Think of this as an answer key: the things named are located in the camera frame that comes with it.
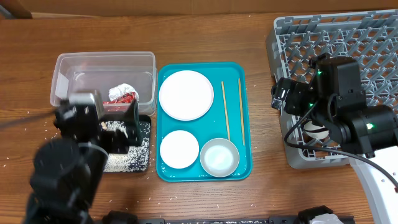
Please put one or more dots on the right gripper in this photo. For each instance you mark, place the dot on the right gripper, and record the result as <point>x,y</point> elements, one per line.
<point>295,89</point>

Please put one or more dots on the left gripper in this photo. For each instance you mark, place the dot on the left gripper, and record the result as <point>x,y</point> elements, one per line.
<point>121,143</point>

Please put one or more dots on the red snack wrapper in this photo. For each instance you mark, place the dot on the red snack wrapper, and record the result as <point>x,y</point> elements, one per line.
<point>121,103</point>

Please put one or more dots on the white napkin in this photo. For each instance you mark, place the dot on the white napkin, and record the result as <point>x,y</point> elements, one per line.
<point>121,90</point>

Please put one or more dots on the white paper cup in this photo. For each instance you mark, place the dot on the white paper cup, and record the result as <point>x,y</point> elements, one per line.
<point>314,131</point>

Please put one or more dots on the small white plate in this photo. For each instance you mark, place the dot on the small white plate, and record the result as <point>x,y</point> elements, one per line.
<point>179,149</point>

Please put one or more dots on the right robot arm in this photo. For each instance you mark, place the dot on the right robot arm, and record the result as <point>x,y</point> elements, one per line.
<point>334,101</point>

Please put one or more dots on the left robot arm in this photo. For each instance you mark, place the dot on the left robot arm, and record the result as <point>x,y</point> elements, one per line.
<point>68,170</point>

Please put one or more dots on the grey dishwasher rack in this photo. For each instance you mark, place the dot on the grey dishwasher rack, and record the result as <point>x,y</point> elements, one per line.
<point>368,37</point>

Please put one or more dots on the spilled rice pile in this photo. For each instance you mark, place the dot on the spilled rice pile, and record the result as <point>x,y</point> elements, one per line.
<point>130,158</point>

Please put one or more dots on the black rectangular tray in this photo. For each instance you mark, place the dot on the black rectangular tray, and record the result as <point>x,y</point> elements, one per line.
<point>144,146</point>

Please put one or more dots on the large white plate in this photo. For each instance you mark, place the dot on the large white plate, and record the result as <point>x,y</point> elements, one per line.
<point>186,95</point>

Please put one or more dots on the right wooden chopstick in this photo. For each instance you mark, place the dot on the right wooden chopstick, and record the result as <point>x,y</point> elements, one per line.
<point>241,111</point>

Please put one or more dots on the wooden chopstick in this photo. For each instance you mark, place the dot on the wooden chopstick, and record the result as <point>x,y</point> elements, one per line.
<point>225,110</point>
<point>241,111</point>

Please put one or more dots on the teal plastic tray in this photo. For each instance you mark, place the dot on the teal plastic tray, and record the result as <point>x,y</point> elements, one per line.
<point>212,124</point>

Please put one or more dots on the clear plastic bin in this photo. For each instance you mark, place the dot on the clear plastic bin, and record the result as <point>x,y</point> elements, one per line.
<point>102,71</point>

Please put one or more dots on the left wooden chopstick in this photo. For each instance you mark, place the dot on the left wooden chopstick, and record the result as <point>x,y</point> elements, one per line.
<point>225,110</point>

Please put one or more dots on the grey bowl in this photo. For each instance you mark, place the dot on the grey bowl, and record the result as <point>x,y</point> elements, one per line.
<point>219,157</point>

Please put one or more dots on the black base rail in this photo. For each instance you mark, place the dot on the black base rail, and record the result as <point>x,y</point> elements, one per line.
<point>321,214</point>

